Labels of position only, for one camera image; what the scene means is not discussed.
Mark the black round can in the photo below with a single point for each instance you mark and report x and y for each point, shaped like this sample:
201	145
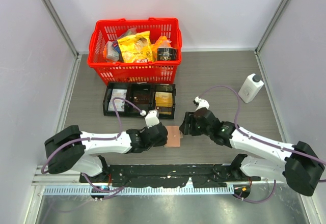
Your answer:
167	54

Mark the gold cards in tray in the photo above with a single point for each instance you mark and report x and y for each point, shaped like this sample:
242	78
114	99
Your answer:
164	102

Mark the white cards in tray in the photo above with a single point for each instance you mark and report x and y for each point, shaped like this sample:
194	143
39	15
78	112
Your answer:
119	104

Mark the dark brown cards in tray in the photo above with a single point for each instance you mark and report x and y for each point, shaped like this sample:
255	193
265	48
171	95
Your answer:
140	96

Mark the yellow chips bag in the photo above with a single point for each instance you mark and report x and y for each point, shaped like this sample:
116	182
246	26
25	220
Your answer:
136	48

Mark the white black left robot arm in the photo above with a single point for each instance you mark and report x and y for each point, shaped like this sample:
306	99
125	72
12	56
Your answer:
72	149

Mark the orange snack bag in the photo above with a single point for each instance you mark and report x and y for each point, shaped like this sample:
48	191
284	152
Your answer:
161	42

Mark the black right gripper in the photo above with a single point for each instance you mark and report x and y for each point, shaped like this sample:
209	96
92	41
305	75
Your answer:
189	118

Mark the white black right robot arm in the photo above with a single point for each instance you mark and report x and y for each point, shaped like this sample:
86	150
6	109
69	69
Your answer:
297	165

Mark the right aluminium corner post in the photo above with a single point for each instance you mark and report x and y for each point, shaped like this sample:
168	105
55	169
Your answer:
274	20

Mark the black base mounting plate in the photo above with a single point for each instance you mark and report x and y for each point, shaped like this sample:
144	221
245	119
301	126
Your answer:
171	175

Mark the white bottle with black cap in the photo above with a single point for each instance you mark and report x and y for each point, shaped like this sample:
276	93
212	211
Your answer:
250	88

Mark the black three-compartment card tray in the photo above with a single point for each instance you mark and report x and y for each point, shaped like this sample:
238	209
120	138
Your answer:
131	110

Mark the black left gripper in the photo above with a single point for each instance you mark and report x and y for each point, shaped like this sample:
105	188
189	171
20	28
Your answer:
161	142

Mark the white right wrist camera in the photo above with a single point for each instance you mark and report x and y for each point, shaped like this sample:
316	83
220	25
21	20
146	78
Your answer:
200	103

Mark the red plastic shopping basket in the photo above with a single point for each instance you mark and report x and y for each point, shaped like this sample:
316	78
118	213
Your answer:
157	72

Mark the left aluminium corner post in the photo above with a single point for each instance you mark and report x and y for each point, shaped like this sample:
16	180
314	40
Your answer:
55	17

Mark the grey small box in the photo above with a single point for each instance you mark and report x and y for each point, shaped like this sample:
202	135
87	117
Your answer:
110	54

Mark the aluminium corner post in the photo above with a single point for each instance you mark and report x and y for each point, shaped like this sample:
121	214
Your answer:
55	17
274	20

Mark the pink leather card holder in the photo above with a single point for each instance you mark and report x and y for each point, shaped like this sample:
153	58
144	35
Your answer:
174	137

